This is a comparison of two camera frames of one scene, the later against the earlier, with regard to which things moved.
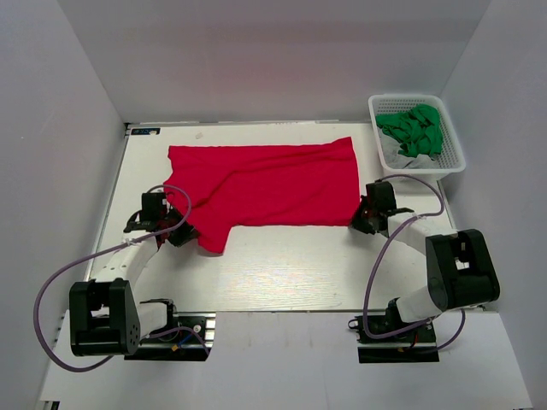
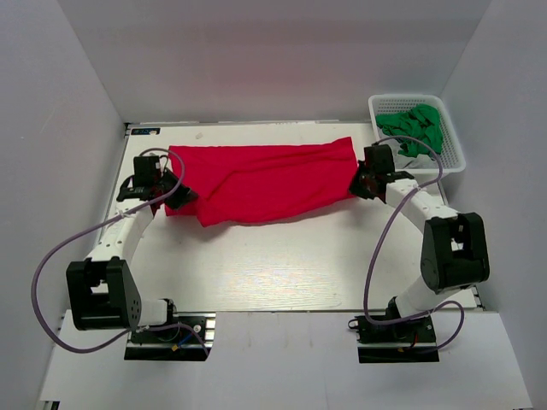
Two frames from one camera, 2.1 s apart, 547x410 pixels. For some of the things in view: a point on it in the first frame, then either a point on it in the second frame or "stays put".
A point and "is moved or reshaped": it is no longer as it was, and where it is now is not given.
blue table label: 144,131 stays put
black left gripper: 188,233 -> 185,196
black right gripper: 356,221 -> 355,187
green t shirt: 418,130 stays put
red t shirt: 220,187 is moved or reshaped
